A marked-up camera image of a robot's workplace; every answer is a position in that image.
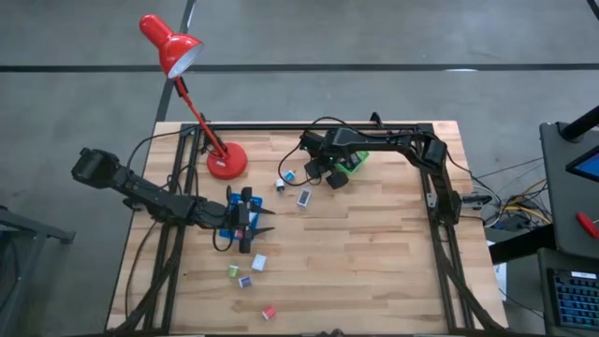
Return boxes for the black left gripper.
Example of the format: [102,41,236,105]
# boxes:
[231,186,276,255]

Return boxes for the blue plastic basket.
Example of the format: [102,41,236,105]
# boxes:
[218,192,264,241]

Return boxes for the green plastic basket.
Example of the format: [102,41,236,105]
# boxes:
[334,149,371,177]

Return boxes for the red desk lamp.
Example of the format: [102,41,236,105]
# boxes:
[139,13,249,181]

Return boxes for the grey side desk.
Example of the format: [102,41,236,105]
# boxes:
[539,120,599,259]

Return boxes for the black side table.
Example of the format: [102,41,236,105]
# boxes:
[0,204,76,337]

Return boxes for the blue lit screen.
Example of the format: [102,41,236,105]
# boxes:
[564,145,599,183]

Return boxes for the backlit laptop keyboard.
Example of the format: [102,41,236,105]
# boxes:
[546,267,599,332]

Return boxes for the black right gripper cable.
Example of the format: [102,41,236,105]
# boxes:
[278,115,338,188]

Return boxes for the black aluminium rig frame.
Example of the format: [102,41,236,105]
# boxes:
[106,122,509,336]

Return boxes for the tangled floor cables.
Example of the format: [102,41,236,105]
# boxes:
[467,157,554,234]

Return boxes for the black slanted post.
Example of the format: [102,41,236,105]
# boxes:
[559,105,599,142]

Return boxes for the red-handled screwdriver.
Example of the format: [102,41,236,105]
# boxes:
[575,211,599,240]

